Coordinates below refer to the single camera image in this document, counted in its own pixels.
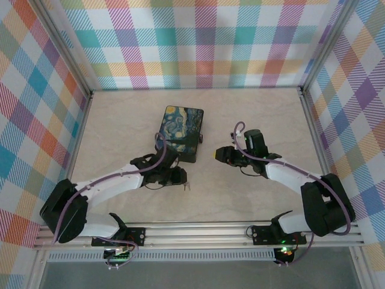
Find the aluminium side floor rail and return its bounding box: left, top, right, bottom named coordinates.
left=52, top=90, right=94, bottom=226
left=297, top=87, right=362, bottom=225

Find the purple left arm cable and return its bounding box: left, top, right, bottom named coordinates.
left=52, top=132, right=169, bottom=271

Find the starry night print box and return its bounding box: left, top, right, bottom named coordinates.
left=154, top=105, right=205, bottom=164

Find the grey slotted cable duct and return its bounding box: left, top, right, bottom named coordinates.
left=46, top=251, right=276, bottom=263

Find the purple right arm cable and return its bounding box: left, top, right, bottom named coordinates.
left=233, top=121, right=353, bottom=267

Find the long aluminium mounting rail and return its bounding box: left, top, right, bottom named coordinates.
left=32, top=221, right=365, bottom=250

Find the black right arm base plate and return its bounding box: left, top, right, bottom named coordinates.
left=251, top=225, right=307, bottom=245

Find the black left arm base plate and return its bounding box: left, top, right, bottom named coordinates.
left=91, top=227, right=147, bottom=247

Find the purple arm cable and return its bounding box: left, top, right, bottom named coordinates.
left=233, top=121, right=353, bottom=267
left=52, top=132, right=169, bottom=271

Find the short aluminium frame post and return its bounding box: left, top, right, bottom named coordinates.
left=350, top=246, right=370, bottom=289
left=28, top=249, right=51, bottom=289

